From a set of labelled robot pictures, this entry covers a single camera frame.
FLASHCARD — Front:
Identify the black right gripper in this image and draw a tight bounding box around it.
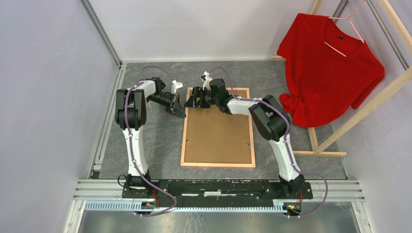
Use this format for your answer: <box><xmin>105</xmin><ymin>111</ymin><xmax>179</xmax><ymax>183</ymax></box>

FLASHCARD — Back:
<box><xmin>184</xmin><ymin>86</ymin><xmax>219</xmax><ymax>108</ymax></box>

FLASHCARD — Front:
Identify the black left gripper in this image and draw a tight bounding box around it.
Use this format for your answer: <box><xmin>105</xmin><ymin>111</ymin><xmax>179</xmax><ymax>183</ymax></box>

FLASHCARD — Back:
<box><xmin>148</xmin><ymin>93</ymin><xmax>187</xmax><ymax>119</ymax></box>

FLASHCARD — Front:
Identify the brown backing board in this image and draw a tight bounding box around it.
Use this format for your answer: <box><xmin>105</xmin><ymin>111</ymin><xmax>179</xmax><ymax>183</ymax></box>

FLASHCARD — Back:
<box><xmin>183</xmin><ymin>90</ymin><xmax>253</xmax><ymax>165</ymax></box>

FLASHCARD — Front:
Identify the pink wooden picture frame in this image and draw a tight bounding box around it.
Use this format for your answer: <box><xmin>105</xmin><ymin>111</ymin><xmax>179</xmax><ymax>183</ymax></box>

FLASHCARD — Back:
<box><xmin>180</xmin><ymin>87</ymin><xmax>257</xmax><ymax>168</ymax></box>

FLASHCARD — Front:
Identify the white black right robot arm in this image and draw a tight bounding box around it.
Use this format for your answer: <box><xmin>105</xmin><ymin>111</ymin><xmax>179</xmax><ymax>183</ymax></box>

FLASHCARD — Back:
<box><xmin>185</xmin><ymin>79</ymin><xmax>305</xmax><ymax>198</ymax></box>

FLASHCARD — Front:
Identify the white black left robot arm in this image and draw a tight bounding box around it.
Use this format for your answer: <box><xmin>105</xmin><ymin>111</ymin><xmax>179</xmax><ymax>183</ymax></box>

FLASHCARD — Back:
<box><xmin>115</xmin><ymin>77</ymin><xmax>186</xmax><ymax>198</ymax></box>

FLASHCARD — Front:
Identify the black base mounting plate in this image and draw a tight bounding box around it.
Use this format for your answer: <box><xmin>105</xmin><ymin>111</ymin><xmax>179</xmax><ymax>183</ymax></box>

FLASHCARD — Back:
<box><xmin>119</xmin><ymin>179</ymin><xmax>313</xmax><ymax>208</ymax></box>

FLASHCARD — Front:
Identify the red t-shirt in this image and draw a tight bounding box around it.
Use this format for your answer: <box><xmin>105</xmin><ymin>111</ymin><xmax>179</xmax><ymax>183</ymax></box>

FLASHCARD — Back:
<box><xmin>277</xmin><ymin>13</ymin><xmax>385</xmax><ymax>128</ymax></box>

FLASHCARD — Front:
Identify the pink clothes hanger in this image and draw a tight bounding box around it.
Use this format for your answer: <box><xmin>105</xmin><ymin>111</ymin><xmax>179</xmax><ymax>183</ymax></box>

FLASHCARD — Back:
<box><xmin>328</xmin><ymin>0</ymin><xmax>366</xmax><ymax>48</ymax></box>

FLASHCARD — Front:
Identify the wooden clothes rack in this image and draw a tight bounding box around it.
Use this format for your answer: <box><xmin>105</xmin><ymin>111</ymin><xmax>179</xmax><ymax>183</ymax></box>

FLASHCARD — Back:
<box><xmin>271</xmin><ymin>0</ymin><xmax>412</xmax><ymax>158</ymax></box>

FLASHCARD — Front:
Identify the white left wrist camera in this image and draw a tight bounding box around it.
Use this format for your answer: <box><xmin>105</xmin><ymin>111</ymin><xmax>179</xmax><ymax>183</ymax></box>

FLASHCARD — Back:
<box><xmin>171</xmin><ymin>80</ymin><xmax>183</xmax><ymax>95</ymax></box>

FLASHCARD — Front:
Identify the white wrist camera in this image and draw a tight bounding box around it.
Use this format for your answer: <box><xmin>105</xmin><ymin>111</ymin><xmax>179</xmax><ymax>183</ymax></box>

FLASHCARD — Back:
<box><xmin>171</xmin><ymin>80</ymin><xmax>183</xmax><ymax>95</ymax></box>
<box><xmin>201</xmin><ymin>71</ymin><xmax>213</xmax><ymax>91</ymax></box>

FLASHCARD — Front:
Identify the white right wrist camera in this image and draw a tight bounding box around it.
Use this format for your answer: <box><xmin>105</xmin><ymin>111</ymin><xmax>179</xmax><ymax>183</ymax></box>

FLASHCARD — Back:
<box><xmin>201</xmin><ymin>71</ymin><xmax>213</xmax><ymax>91</ymax></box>

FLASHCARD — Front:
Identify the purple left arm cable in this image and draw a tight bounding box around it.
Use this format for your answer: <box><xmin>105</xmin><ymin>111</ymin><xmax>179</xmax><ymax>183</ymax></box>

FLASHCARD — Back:
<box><xmin>123</xmin><ymin>66</ymin><xmax>178</xmax><ymax>217</ymax></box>

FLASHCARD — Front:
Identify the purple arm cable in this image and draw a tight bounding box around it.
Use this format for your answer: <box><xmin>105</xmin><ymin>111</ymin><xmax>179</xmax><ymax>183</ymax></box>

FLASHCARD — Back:
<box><xmin>207</xmin><ymin>67</ymin><xmax>329</xmax><ymax>218</ymax></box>
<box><xmin>123</xmin><ymin>66</ymin><xmax>178</xmax><ymax>217</ymax></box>

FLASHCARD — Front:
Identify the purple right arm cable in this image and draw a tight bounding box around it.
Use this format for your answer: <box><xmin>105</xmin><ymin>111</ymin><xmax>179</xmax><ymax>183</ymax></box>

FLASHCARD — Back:
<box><xmin>207</xmin><ymin>67</ymin><xmax>329</xmax><ymax>218</ymax></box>

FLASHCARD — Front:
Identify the aluminium rail frame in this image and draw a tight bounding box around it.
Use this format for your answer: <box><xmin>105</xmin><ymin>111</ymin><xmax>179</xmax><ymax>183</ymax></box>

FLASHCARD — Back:
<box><xmin>63</xmin><ymin>0</ymin><xmax>374</xmax><ymax>233</ymax></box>

